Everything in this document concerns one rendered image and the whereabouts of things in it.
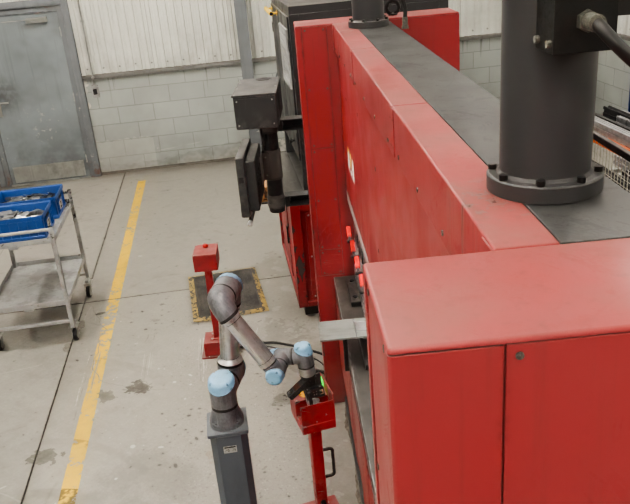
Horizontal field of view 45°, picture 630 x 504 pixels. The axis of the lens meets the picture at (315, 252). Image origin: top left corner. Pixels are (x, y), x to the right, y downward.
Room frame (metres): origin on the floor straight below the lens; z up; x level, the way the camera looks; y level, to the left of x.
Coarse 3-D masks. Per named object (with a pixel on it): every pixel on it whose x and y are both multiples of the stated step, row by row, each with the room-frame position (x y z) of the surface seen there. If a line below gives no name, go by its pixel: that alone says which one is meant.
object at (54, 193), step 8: (56, 184) 5.94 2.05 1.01; (0, 192) 5.87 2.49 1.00; (8, 192) 5.90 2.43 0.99; (16, 192) 5.90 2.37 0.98; (24, 192) 5.91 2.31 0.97; (32, 192) 5.91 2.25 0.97; (40, 192) 5.92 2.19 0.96; (48, 192) 5.80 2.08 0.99; (56, 192) 5.94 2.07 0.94; (0, 200) 5.81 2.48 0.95; (8, 200) 5.89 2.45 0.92; (16, 200) 5.69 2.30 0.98; (24, 200) 5.72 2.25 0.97; (32, 200) 5.58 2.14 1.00; (40, 200) 5.59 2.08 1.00; (56, 200) 5.65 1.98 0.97; (64, 200) 5.90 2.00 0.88; (56, 208) 5.61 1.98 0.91; (56, 216) 5.60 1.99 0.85
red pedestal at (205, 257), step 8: (200, 248) 4.80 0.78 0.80; (208, 248) 4.79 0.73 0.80; (216, 248) 4.78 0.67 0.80; (192, 256) 4.67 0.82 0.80; (200, 256) 4.67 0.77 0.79; (208, 256) 4.67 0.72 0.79; (216, 256) 4.70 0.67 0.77; (200, 264) 4.67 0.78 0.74; (208, 264) 4.67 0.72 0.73; (216, 264) 4.67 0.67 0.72; (208, 272) 4.75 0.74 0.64; (208, 280) 4.75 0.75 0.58; (208, 288) 4.75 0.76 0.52; (216, 320) 4.75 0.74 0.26; (216, 328) 4.75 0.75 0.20; (208, 336) 4.78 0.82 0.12; (216, 336) 4.75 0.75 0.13; (208, 344) 4.68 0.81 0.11; (216, 344) 4.69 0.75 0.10; (208, 352) 4.68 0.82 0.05; (216, 352) 4.69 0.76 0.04
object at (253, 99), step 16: (240, 80) 4.60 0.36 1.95; (256, 80) 4.55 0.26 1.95; (272, 80) 4.51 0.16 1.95; (240, 96) 4.14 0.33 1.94; (256, 96) 4.14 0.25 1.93; (272, 96) 4.14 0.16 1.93; (240, 112) 4.14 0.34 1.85; (256, 112) 4.14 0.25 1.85; (272, 112) 4.13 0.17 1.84; (240, 128) 4.15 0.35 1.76; (256, 128) 4.14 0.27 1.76; (272, 128) 4.53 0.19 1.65; (272, 144) 4.54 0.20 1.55; (272, 160) 4.53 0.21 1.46; (272, 176) 4.53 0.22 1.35; (272, 192) 4.54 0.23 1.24; (272, 208) 4.54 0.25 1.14
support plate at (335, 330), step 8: (336, 320) 3.23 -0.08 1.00; (344, 320) 3.22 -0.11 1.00; (352, 320) 3.21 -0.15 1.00; (360, 320) 3.21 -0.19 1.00; (320, 328) 3.16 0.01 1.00; (328, 328) 3.15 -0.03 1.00; (336, 328) 3.15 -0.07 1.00; (344, 328) 3.14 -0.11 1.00; (352, 328) 3.13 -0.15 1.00; (320, 336) 3.09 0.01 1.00; (328, 336) 3.08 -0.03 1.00; (336, 336) 3.07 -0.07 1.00; (344, 336) 3.07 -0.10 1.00; (352, 336) 3.06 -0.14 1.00; (360, 336) 3.05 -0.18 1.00
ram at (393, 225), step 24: (360, 120) 3.00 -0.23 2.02; (360, 144) 3.06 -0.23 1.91; (384, 144) 2.29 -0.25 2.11; (360, 168) 3.12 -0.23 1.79; (384, 168) 2.32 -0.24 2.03; (360, 192) 3.18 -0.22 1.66; (384, 192) 2.34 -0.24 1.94; (408, 192) 1.85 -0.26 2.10; (360, 216) 3.25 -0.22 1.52; (384, 216) 2.37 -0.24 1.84; (408, 216) 1.87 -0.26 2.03; (360, 240) 3.33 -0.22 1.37; (384, 240) 2.40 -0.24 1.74; (408, 240) 1.88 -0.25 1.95; (432, 240) 1.54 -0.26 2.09
